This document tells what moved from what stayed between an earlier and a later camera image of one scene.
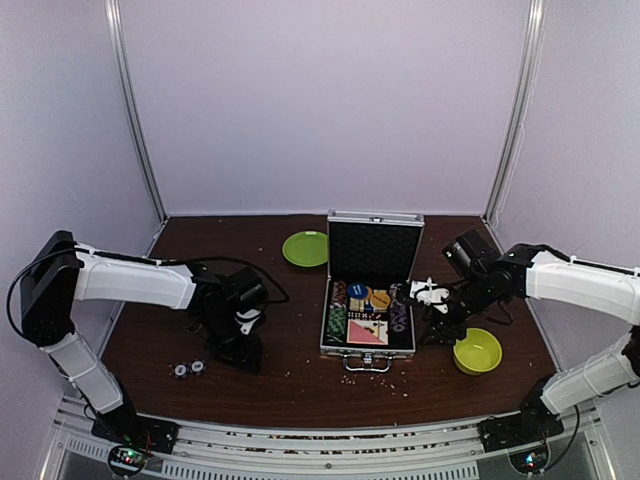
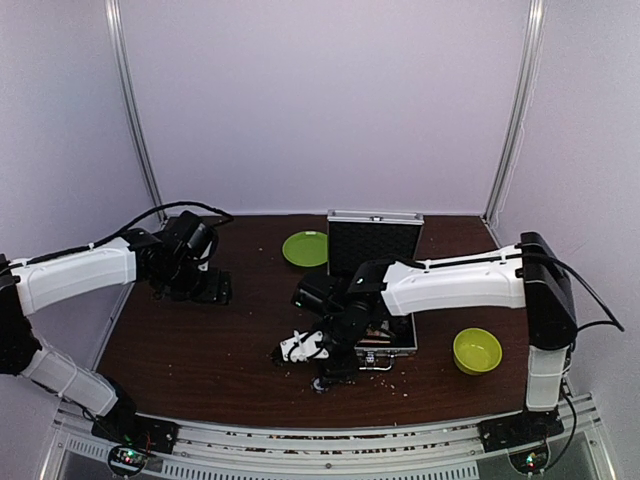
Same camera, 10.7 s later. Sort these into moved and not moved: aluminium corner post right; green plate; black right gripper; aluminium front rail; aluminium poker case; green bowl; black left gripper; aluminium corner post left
Moved: black left gripper; black right gripper
Not moved: aluminium poker case; aluminium corner post right; aluminium corner post left; aluminium front rail; green bowl; green plate
